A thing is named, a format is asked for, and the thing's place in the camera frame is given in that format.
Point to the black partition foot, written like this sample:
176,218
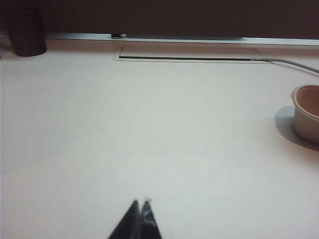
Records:
116,36

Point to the beige paper lunch box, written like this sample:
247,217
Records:
307,117

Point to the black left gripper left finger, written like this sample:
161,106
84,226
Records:
128,224

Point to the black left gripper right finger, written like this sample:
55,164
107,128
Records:
148,221

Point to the brown desk partition panel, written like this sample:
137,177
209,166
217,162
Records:
174,17

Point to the black cylindrical container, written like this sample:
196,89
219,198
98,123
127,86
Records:
26,32

